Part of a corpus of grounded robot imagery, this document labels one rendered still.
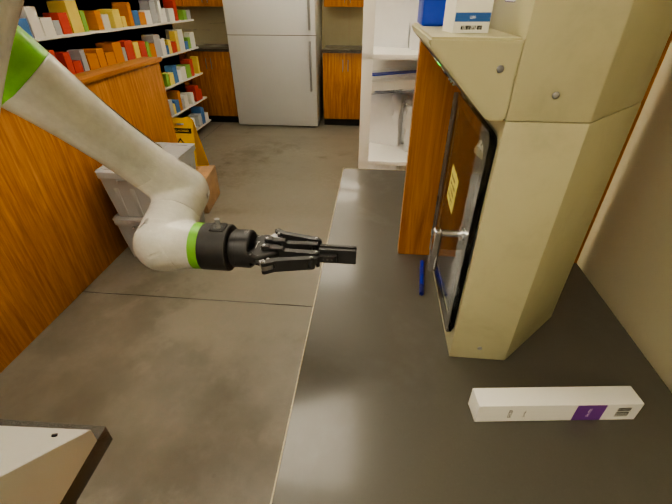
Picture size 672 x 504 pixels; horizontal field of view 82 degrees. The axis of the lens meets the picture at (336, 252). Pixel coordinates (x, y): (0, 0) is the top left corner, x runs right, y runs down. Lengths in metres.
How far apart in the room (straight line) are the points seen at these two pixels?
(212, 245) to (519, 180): 0.53
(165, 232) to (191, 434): 1.26
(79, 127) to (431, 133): 0.71
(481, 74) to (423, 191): 0.50
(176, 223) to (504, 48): 0.61
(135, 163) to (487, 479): 0.80
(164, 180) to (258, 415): 1.29
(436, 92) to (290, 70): 4.73
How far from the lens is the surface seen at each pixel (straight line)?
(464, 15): 0.63
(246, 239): 0.73
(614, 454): 0.83
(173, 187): 0.83
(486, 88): 0.58
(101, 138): 0.80
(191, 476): 1.81
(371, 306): 0.92
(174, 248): 0.77
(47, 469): 0.73
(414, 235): 1.08
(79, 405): 2.22
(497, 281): 0.73
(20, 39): 0.78
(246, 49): 5.72
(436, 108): 0.96
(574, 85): 0.61
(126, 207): 2.87
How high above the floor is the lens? 1.55
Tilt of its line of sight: 34 degrees down
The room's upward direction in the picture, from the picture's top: straight up
